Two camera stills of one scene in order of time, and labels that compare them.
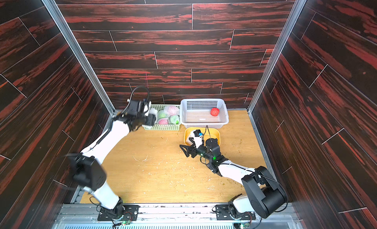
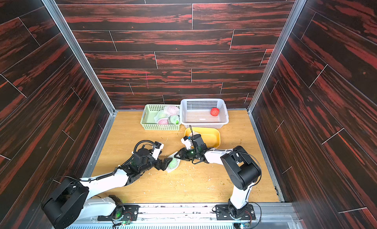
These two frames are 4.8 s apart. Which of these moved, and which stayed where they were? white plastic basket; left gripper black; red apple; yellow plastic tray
Moved: left gripper black
Stayed: white plastic basket; red apple; yellow plastic tray
